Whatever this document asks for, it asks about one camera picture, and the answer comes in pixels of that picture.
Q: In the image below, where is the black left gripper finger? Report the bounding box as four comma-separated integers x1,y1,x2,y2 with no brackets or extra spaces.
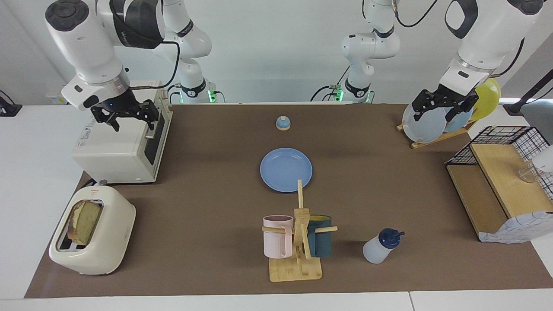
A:
411,90,433,122
445,94,480,123

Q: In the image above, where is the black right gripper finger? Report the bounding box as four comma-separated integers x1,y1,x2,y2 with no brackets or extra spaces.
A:
137,99,160,130
99,113,121,132

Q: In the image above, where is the toasted bread slice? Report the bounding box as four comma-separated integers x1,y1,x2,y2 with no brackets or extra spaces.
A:
67,200,103,246

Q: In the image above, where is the white bottle with blue cap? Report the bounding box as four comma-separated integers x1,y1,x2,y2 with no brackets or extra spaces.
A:
362,228,405,264

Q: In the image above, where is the light blue plate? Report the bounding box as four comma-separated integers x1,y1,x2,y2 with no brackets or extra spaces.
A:
443,106,474,133

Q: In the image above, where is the pale grey plate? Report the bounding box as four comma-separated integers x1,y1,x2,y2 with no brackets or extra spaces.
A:
402,103,448,143

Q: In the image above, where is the yellow plate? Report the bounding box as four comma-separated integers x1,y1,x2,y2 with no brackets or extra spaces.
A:
470,78,502,122

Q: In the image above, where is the wooden plate rack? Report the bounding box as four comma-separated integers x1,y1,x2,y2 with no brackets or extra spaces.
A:
397,120,478,149

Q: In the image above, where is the blue round plate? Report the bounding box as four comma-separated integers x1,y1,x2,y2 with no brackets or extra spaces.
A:
260,148,313,193

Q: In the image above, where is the white toaster oven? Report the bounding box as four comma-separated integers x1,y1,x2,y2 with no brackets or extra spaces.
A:
71,80,173,184

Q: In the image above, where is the black stand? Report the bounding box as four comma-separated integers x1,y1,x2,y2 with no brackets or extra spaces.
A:
503,69,553,116

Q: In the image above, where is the grey rounded object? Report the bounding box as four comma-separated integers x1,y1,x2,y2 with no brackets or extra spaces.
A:
521,100,553,130

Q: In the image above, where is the wooden shelf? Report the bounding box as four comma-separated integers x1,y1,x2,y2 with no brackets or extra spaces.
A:
446,143,553,243

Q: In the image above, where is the clear glass cup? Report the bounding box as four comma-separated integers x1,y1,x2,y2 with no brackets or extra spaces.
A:
517,162,543,184

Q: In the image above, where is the white rounded object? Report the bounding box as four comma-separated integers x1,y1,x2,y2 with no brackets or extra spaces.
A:
531,145,553,174

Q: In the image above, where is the black clamp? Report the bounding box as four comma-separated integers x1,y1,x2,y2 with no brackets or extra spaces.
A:
0,90,22,117

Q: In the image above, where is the brown table mat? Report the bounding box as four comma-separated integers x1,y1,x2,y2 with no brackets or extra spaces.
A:
24,103,553,298

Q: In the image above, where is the cream two-slot toaster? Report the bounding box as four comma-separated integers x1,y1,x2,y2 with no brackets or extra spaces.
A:
48,185,137,276

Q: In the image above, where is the teal mug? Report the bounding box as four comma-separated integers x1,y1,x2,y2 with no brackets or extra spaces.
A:
308,215,333,258

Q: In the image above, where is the pink mug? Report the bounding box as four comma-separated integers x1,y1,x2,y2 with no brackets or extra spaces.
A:
263,215,294,259

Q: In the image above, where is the wooden mug rack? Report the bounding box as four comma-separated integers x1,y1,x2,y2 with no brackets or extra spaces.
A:
262,179,338,282

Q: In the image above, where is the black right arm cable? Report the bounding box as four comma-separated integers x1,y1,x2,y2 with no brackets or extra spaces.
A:
130,39,181,90

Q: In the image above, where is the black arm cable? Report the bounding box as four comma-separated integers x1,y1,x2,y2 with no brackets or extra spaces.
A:
395,0,525,79
130,39,181,90

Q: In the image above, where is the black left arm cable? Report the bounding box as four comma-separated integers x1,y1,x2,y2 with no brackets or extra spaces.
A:
395,0,525,79

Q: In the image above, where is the black wire basket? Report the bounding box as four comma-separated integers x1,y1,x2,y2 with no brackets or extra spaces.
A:
445,126,553,203

